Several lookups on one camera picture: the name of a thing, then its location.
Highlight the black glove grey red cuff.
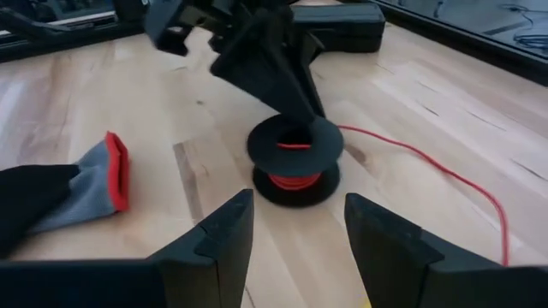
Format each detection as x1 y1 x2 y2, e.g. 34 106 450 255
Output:
0 131 132 260

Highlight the black spool for red cord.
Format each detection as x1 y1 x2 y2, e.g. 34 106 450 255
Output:
246 114 346 209

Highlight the coiled black floor cable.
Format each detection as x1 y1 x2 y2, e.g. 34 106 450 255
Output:
511 33 548 49

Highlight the black zippered case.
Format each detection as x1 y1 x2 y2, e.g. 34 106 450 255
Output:
290 2 386 55

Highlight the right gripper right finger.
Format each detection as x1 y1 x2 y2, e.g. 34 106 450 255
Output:
344 192 446 308

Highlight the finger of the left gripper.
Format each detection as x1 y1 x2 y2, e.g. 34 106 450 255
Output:
301 36 326 119
210 8 316 125

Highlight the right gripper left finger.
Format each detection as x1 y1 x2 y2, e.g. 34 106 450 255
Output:
147 187 256 308

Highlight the thin red cord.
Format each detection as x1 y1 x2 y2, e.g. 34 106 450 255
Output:
267 123 510 267

